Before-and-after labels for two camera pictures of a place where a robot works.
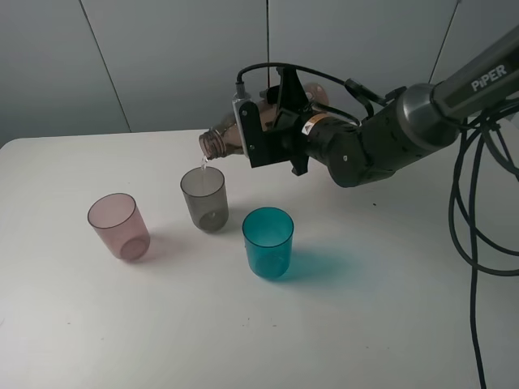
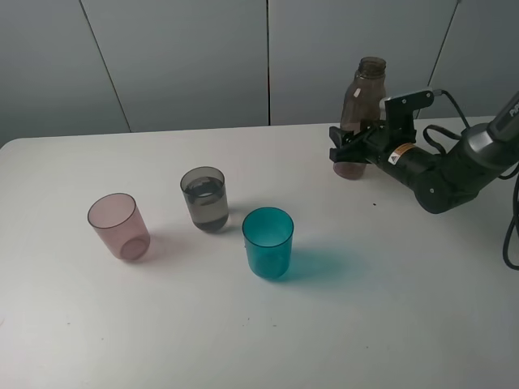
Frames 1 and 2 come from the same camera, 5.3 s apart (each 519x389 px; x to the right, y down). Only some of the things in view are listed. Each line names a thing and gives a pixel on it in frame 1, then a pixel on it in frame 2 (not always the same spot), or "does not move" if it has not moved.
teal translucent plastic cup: (268, 233) does not move
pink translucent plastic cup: (115, 218) does not move
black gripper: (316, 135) → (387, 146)
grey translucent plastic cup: (205, 191) does not move
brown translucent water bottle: (225, 140) → (364, 94)
